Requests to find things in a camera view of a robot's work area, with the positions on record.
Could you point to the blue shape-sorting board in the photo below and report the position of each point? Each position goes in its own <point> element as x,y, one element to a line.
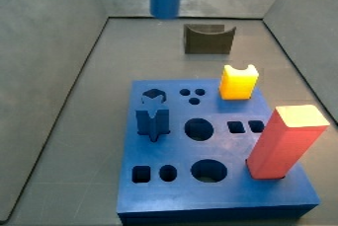
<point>189,177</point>

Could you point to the blue star-shaped peg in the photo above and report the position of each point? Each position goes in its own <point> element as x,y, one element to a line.
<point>152,117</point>

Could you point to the yellow notched block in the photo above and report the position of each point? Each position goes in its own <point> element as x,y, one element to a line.
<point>237,82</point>

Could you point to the black curved cradle stand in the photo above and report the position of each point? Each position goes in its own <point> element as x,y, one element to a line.
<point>207,39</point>

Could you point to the red square prism block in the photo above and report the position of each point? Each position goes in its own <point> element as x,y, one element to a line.
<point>291,130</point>

